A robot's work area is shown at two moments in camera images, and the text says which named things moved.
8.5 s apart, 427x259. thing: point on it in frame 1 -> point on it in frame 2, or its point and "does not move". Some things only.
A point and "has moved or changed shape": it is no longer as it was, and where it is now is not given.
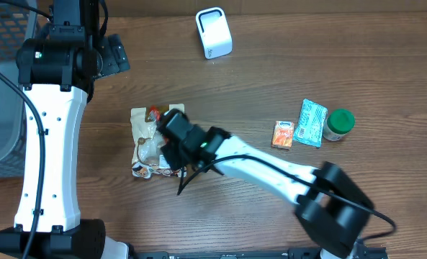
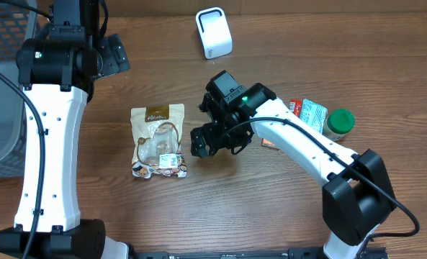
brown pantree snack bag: x=146 y=139 does not move
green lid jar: x=338 y=123 does not move
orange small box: x=282 y=135 has moved or changed shape
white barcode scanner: x=214 y=32 does not move
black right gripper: x=178 y=163 -> x=211 y=131
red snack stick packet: x=154 y=114 -> x=295 y=106
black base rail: x=365 y=252 does not move
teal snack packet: x=311 y=124 does not move
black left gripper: x=113 y=58 does not move
